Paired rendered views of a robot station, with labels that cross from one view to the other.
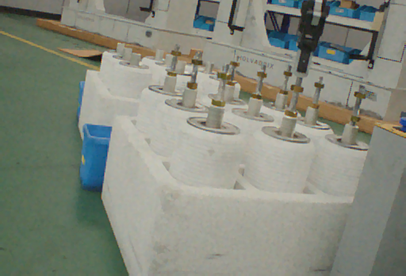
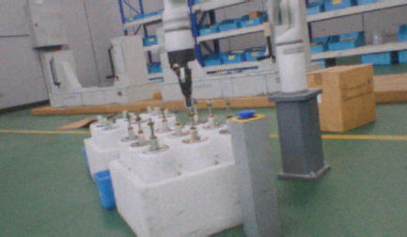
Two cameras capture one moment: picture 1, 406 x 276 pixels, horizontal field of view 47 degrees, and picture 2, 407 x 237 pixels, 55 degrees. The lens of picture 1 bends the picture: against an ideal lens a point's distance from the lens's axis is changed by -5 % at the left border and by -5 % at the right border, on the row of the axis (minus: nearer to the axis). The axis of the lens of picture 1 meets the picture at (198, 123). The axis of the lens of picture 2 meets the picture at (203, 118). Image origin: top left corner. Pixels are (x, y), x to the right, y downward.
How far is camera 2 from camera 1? 0.39 m
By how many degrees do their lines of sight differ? 4
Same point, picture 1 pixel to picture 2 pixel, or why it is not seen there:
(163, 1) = (120, 66)
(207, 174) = (160, 174)
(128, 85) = (111, 141)
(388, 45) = not seen: hidden behind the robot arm
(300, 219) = (216, 179)
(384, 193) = (242, 151)
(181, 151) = (144, 167)
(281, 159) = (195, 152)
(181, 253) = (161, 217)
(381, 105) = not seen: hidden behind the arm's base
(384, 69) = not seen: hidden behind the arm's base
